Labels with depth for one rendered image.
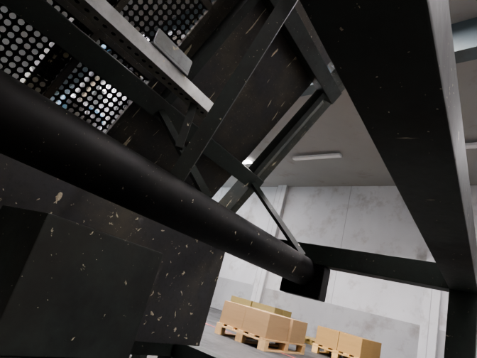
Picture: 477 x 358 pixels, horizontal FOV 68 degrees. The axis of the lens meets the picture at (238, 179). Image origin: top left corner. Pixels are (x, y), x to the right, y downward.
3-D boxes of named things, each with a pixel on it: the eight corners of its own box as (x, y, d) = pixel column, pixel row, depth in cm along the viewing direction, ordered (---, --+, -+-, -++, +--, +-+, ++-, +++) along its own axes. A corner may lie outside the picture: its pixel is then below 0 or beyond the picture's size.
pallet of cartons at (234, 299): (292, 334, 845) (296, 313, 860) (267, 329, 779) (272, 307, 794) (247, 319, 943) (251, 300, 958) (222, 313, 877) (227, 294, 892)
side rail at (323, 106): (226, 224, 210) (216, 213, 217) (351, 81, 203) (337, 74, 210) (220, 221, 205) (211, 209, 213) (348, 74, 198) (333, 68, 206)
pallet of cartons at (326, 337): (338, 354, 628) (341, 331, 640) (386, 371, 569) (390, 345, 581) (304, 349, 555) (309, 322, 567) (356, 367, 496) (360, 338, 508)
